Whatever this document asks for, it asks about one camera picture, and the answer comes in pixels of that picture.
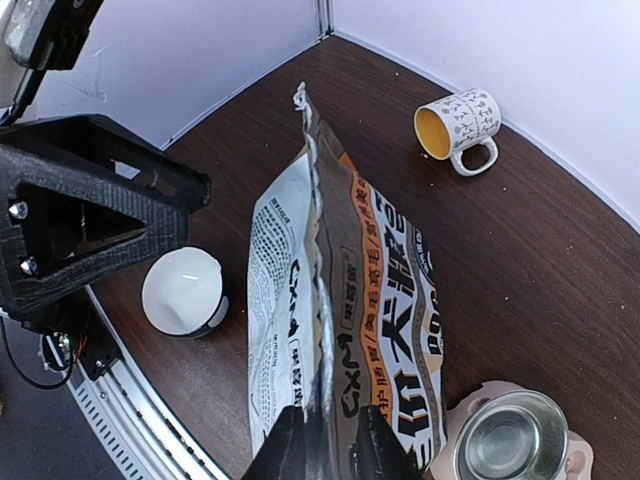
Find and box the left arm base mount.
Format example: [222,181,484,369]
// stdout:
[1,293,124,391]

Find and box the dog food bag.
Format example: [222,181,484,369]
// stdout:
[247,86,447,479]

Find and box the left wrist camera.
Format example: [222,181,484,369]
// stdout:
[1,0,103,126]

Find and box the white ceramic bowl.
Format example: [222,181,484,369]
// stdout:
[141,246,229,339]

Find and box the pink double pet feeder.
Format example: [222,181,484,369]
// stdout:
[430,380,594,480]

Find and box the aluminium front rail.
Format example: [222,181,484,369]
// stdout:
[67,287,229,479]

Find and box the large steel feeder bowl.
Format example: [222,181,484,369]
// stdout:
[453,390,569,479]

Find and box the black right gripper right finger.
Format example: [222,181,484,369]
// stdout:
[353,406,423,480]

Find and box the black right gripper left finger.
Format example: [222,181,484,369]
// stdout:
[241,406,309,480]

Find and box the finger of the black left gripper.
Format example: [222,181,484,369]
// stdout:
[1,114,211,319]

